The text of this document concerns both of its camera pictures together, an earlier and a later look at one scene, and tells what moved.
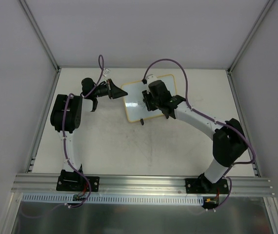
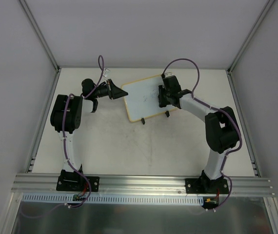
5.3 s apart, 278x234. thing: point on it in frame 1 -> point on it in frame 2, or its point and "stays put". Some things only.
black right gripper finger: x=147 y=97 -> x=162 y=92
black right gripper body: x=148 y=102 -> x=162 y=96
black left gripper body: x=110 y=89 stays put
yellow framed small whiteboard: x=134 y=107 stays put
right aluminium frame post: x=263 y=13 stays put
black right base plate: x=202 y=185 stays put
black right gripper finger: x=151 y=105 -> x=163 y=100
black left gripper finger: x=113 y=91 stays put
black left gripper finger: x=117 y=94 stays put
